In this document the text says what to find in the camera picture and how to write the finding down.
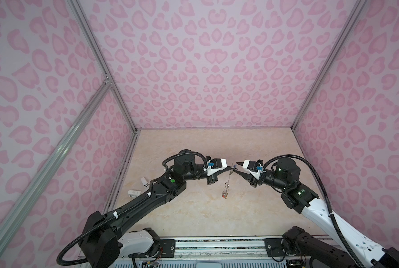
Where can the white clip near wall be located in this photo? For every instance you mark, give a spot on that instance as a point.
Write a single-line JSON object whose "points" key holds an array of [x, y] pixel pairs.
{"points": [[144, 182]]}

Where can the white clip lower one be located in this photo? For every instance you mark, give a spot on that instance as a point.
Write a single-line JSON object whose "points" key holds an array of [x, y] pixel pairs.
{"points": [[134, 193]]}

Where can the aluminium left wall diagonal bar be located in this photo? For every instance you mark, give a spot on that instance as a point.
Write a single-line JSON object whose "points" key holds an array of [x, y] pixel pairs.
{"points": [[25, 203]]}

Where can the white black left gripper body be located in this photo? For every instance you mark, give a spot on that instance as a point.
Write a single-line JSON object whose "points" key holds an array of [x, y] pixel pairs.
{"points": [[211, 180]]}

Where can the aluminium left back corner post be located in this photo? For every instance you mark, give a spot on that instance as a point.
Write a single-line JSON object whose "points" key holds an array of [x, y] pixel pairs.
{"points": [[86, 29]]}

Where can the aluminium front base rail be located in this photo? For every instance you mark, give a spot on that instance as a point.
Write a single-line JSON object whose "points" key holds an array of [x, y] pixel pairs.
{"points": [[243, 252]]}

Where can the aluminium right back corner post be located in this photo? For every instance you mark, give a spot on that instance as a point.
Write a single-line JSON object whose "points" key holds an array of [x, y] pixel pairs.
{"points": [[355, 15]]}

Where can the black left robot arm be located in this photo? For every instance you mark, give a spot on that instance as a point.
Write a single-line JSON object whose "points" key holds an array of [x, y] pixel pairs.
{"points": [[106, 236]]}

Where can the aluminium corner post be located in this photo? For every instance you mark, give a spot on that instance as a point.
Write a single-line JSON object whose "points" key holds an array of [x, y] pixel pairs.
{"points": [[86, 29], [355, 15]]}

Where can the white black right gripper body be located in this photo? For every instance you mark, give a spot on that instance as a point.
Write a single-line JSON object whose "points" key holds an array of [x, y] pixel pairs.
{"points": [[255, 182]]}

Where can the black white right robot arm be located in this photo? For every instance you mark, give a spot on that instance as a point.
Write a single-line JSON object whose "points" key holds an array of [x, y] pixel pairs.
{"points": [[302, 190]]}

